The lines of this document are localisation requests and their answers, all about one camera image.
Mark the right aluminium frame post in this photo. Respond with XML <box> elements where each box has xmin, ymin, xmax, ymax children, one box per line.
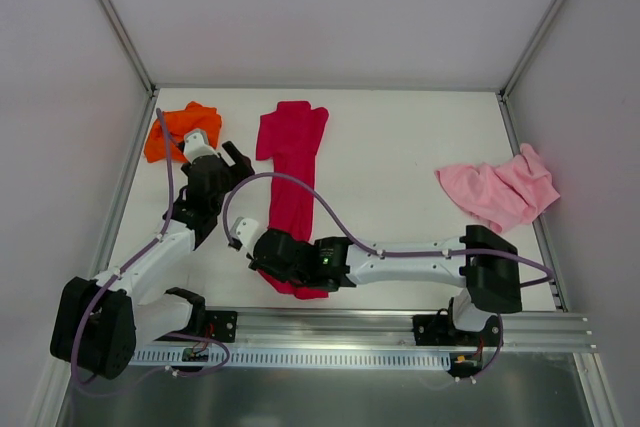
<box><xmin>498</xmin><ymin>0</ymin><xmax>568</xmax><ymax>98</ymax></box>

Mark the white slotted cable duct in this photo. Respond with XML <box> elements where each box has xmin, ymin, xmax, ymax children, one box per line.
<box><xmin>131</xmin><ymin>345</ymin><xmax>451</xmax><ymax>371</ymax></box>

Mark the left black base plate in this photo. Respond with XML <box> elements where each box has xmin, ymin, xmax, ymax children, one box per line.
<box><xmin>205</xmin><ymin>310</ymin><xmax>238</xmax><ymax>343</ymax></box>

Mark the left aluminium frame post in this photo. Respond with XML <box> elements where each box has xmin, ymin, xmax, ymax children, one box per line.
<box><xmin>96</xmin><ymin>0</ymin><xmax>155</xmax><ymax>97</ymax></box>

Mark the aluminium frame post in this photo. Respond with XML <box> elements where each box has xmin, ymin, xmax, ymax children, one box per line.
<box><xmin>96</xmin><ymin>0</ymin><xmax>155</xmax><ymax>97</ymax></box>
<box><xmin>498</xmin><ymin>0</ymin><xmax>568</xmax><ymax>98</ymax></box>

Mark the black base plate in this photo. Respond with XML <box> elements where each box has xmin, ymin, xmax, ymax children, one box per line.
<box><xmin>412</xmin><ymin>312</ymin><xmax>502</xmax><ymax>347</ymax></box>
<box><xmin>205</xmin><ymin>310</ymin><xmax>238</xmax><ymax>343</ymax></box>

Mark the aluminium mounting rail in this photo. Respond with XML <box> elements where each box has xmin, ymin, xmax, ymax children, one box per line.
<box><xmin>129</xmin><ymin>307</ymin><xmax>599</xmax><ymax>352</ymax></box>

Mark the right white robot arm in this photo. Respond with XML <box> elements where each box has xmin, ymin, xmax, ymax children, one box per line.
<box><xmin>248</xmin><ymin>225</ymin><xmax>522</xmax><ymax>344</ymax></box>

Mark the red t shirt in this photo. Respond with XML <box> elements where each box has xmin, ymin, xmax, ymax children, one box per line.
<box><xmin>256</xmin><ymin>100</ymin><xmax>331</xmax><ymax>302</ymax></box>

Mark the orange t shirt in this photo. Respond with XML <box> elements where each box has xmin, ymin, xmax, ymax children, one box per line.
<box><xmin>143</xmin><ymin>101</ymin><xmax>223</xmax><ymax>163</ymax></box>

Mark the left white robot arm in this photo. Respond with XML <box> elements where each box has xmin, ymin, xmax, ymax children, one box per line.
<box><xmin>49</xmin><ymin>135</ymin><xmax>254</xmax><ymax>379</ymax></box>

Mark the pink t shirt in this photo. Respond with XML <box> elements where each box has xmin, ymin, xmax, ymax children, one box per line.
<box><xmin>435</xmin><ymin>143</ymin><xmax>560</xmax><ymax>234</ymax></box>

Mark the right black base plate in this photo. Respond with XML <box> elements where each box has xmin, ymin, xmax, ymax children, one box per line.
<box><xmin>412</xmin><ymin>312</ymin><xmax>502</xmax><ymax>347</ymax></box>

